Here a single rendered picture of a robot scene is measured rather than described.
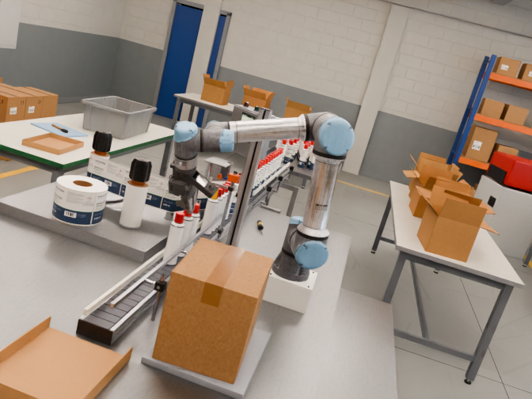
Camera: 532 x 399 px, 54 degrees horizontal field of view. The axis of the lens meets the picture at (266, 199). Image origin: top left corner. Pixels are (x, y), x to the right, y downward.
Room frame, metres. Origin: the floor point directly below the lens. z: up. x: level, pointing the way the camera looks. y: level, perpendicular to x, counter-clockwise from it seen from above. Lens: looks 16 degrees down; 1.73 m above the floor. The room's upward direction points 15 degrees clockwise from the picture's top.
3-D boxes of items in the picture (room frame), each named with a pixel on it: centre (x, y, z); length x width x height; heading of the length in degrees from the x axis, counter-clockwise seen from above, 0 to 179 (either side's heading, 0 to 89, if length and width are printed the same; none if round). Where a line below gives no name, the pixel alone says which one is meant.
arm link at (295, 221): (1.91, -0.17, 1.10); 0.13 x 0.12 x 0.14; 12
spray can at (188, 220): (1.92, 0.28, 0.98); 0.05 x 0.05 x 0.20
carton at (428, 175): (4.21, -1.30, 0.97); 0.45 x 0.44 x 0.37; 85
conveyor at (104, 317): (2.12, 0.24, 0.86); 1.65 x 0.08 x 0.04; 171
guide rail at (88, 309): (1.84, 0.33, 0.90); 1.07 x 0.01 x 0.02; 171
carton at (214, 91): (7.87, 1.13, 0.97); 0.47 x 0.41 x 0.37; 168
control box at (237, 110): (2.22, 0.14, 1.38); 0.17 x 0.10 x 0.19; 46
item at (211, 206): (2.23, 0.22, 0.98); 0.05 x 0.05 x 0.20
